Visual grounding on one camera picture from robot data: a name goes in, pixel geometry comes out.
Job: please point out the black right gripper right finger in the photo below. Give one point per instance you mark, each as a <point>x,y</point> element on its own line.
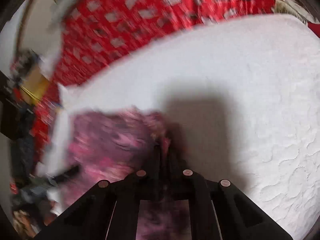
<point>218,211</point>

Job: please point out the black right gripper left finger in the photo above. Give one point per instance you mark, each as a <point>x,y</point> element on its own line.
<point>106,211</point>

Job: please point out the purple floral cloth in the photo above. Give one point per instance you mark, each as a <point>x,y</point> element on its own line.
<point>112,146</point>

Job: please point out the pile of dark clothes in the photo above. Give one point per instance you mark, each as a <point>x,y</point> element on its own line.
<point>17,116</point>

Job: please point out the white quilted mat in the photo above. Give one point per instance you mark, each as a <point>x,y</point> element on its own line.
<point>245,94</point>

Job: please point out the yellow cardboard box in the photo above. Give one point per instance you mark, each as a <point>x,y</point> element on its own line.
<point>33,86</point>

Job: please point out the red penguin print blanket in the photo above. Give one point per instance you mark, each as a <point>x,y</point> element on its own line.
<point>96,33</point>

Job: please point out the red cloth at right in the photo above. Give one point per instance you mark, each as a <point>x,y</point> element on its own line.
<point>315,28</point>

